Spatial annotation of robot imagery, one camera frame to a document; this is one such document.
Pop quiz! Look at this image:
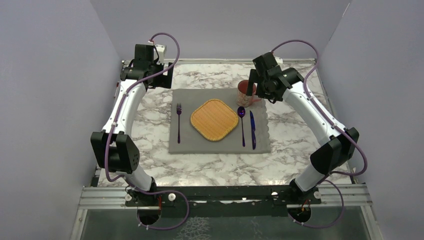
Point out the pink patterned cup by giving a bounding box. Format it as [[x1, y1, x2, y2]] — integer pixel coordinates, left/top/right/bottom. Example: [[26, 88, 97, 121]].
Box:
[[236, 80, 262, 108]]

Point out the purple iridescent spoon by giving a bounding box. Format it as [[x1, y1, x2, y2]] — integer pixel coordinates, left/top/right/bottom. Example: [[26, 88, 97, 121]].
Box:
[[237, 106, 246, 147]]

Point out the purple iridescent knife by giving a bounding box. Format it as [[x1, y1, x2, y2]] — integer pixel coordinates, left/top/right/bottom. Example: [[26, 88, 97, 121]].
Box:
[[249, 110, 257, 150]]

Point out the purple iridescent fork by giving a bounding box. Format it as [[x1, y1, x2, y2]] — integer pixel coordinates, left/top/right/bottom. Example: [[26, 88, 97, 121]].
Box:
[[176, 103, 182, 144]]

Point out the woven yellow wicker tray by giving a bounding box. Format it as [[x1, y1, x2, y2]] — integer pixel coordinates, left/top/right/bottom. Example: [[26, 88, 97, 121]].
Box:
[[190, 98, 239, 142]]

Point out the grey scalloped cloth placemat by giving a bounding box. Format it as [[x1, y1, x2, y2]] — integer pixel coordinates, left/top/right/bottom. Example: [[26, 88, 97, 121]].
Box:
[[168, 88, 271, 154]]

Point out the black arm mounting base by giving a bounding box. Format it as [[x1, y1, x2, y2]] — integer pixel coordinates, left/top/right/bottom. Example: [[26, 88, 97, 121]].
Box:
[[124, 185, 322, 218]]

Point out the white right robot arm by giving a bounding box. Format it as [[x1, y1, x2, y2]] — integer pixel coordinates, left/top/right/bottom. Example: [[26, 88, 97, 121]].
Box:
[[247, 52, 359, 204]]

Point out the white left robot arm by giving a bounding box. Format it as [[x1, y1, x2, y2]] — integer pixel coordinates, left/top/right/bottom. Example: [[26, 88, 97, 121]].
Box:
[[90, 41, 174, 206]]

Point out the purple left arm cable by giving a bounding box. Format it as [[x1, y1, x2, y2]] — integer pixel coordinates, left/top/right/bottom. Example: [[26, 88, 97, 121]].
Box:
[[104, 32, 190, 231]]

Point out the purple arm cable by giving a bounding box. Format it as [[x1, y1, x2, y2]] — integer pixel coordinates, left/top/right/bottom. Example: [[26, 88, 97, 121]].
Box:
[[104, 32, 190, 231], [270, 39, 369, 229]]

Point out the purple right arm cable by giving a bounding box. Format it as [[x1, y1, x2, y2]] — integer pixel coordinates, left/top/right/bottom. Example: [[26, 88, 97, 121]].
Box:
[[270, 39, 369, 229]]

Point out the aluminium table frame rail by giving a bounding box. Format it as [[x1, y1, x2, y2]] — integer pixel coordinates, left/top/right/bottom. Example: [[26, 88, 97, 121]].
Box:
[[69, 186, 133, 240]]

